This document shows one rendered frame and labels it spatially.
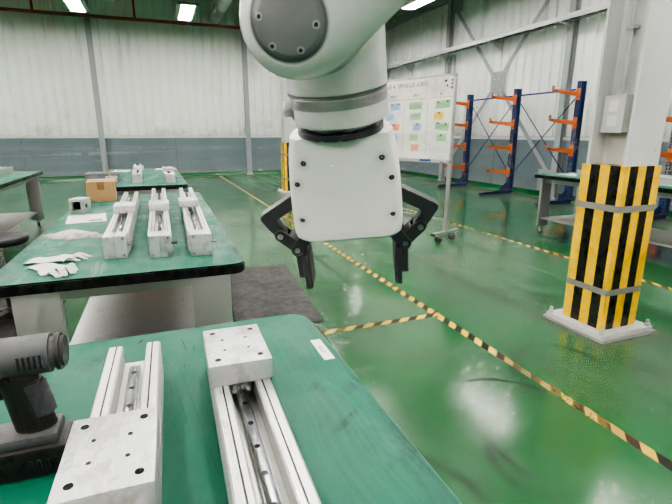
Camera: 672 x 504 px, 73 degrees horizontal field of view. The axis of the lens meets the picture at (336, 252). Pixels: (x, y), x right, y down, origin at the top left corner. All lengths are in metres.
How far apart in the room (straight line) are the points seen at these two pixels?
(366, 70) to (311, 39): 0.09
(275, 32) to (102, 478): 0.53
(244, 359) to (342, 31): 0.66
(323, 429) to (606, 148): 2.99
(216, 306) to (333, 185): 1.68
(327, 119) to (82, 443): 0.53
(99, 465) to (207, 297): 1.42
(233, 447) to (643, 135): 3.05
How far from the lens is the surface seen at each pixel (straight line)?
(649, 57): 3.36
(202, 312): 2.05
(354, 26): 0.29
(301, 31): 0.29
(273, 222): 0.45
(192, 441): 0.89
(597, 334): 3.42
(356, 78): 0.37
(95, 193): 4.00
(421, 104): 5.91
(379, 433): 0.87
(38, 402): 0.86
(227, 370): 0.84
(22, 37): 15.60
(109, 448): 0.70
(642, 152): 3.39
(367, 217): 0.42
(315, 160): 0.40
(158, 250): 2.09
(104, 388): 0.92
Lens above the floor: 1.29
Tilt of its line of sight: 15 degrees down
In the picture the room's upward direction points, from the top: straight up
